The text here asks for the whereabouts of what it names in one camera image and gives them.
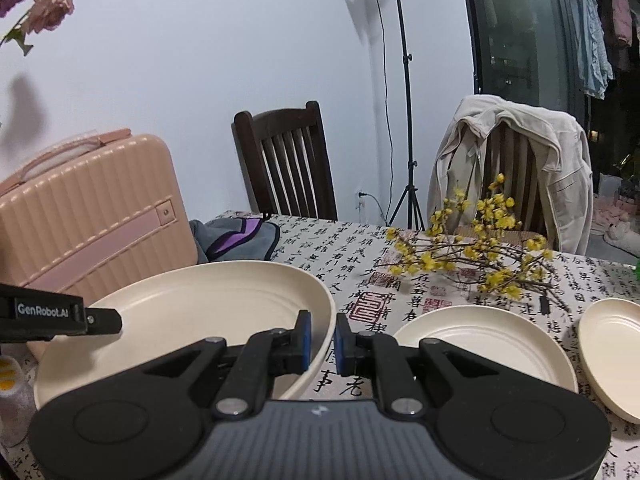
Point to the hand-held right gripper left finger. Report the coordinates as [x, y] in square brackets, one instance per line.
[304, 340]

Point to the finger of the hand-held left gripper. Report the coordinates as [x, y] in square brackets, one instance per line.
[102, 321]

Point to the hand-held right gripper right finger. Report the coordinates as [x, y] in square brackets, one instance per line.
[341, 345]

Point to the cream round plate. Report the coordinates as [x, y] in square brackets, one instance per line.
[200, 300]
[615, 350]
[480, 335]

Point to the calligraphy print tablecloth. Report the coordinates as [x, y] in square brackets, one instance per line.
[360, 270]

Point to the pink ribbed suitcase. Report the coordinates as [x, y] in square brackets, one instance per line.
[100, 210]

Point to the grey purple bag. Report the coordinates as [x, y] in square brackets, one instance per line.
[235, 240]

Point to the yellow flower branches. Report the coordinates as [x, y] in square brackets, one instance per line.
[435, 260]

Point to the dark wooden chair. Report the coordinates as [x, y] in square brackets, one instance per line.
[285, 160]

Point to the small black clip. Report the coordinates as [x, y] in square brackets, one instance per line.
[543, 306]

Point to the brown wooden chair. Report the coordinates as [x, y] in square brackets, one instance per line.
[515, 170]

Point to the beige jacket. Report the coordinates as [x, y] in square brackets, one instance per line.
[565, 185]

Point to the dried pink roses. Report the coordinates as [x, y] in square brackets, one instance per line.
[50, 2]

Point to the black framed glass door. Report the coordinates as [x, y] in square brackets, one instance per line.
[510, 35]

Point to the hanging light blue shirt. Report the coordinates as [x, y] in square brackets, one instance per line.
[592, 45]

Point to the hanging pink garment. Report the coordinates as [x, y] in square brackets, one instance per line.
[620, 20]

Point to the wall outlet with plug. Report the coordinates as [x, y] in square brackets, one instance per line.
[359, 200]

